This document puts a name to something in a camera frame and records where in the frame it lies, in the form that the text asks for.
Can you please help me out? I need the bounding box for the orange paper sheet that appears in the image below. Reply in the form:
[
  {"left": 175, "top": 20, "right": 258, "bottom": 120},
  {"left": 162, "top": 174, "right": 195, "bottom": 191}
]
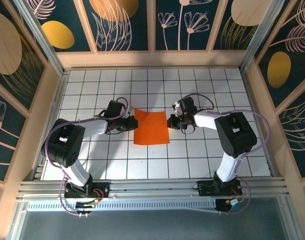
[{"left": 133, "top": 108, "right": 171, "bottom": 146}]

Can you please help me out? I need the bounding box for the white grid mat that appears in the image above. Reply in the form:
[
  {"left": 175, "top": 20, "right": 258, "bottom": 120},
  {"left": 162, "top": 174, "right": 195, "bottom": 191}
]
[{"left": 41, "top": 68, "right": 273, "bottom": 181}]

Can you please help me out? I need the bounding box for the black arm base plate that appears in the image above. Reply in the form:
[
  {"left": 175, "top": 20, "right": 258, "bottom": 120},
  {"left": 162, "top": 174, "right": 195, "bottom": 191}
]
[
  {"left": 64, "top": 181, "right": 111, "bottom": 199},
  {"left": 192, "top": 180, "right": 243, "bottom": 197}
]

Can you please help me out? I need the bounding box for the long aluminium mounting rail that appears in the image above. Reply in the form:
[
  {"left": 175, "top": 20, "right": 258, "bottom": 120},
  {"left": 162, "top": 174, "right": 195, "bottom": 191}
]
[{"left": 16, "top": 176, "right": 290, "bottom": 201}]

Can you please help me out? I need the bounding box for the aluminium side rail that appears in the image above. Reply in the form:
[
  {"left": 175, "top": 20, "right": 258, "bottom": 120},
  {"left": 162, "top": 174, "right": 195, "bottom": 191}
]
[
  {"left": 239, "top": 68, "right": 281, "bottom": 180},
  {"left": 32, "top": 69, "right": 71, "bottom": 181}
]

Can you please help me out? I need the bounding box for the perforated grey cable duct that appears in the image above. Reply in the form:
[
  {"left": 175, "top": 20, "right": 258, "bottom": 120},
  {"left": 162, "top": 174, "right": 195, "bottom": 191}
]
[{"left": 26, "top": 199, "right": 217, "bottom": 212}]

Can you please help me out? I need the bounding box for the purple cable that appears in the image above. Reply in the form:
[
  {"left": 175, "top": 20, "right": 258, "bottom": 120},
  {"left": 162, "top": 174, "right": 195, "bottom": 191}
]
[
  {"left": 184, "top": 93, "right": 272, "bottom": 216},
  {"left": 43, "top": 96, "right": 130, "bottom": 217}
]

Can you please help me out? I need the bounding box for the aluminium corner post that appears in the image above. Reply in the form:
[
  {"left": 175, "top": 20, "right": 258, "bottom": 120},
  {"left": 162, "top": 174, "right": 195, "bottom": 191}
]
[
  {"left": 238, "top": 0, "right": 293, "bottom": 72},
  {"left": 12, "top": 0, "right": 68, "bottom": 77}
]

